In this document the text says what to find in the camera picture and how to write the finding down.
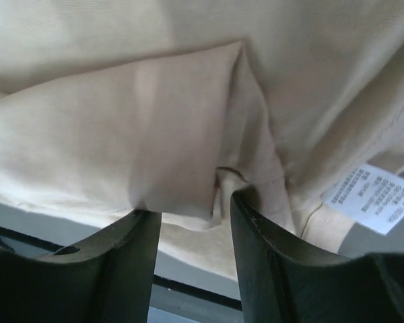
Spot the beige t shirt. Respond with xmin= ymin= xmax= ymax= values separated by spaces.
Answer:
xmin=0 ymin=1 xmax=404 ymax=279

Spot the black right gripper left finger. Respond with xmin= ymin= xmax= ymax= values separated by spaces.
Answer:
xmin=0 ymin=210 xmax=161 ymax=322

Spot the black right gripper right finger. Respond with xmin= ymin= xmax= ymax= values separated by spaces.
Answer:
xmin=230 ymin=189 xmax=404 ymax=322

